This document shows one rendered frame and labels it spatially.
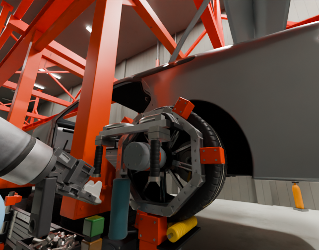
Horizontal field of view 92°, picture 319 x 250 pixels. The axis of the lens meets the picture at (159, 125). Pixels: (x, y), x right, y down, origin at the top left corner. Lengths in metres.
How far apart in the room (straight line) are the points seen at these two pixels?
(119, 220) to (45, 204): 0.47
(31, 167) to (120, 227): 0.57
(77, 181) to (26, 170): 0.12
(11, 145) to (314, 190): 4.89
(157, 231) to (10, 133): 0.68
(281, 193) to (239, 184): 0.87
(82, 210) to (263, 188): 4.24
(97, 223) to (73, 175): 0.15
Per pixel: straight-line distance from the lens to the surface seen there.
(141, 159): 0.70
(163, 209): 0.82
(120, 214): 0.84
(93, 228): 0.50
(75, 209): 1.05
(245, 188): 4.85
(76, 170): 0.45
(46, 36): 3.05
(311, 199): 4.90
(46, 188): 0.43
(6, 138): 0.38
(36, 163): 0.39
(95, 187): 0.51
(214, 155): 0.70
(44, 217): 0.44
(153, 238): 0.87
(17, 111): 2.97
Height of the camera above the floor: 0.79
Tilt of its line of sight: 16 degrees up
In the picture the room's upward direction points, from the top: 1 degrees clockwise
